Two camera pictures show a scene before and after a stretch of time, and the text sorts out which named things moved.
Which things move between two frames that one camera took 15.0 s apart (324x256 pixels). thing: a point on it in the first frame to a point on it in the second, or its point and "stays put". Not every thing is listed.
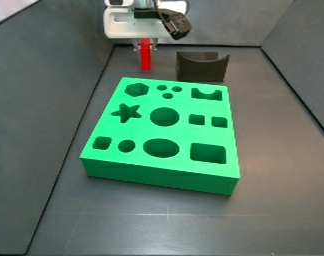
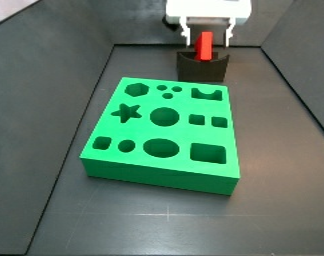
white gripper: x=122 y=25 to x=237 y=10
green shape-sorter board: x=166 y=135 stays put
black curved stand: x=201 y=67 stays put
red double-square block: x=145 y=44 to x=204 y=51
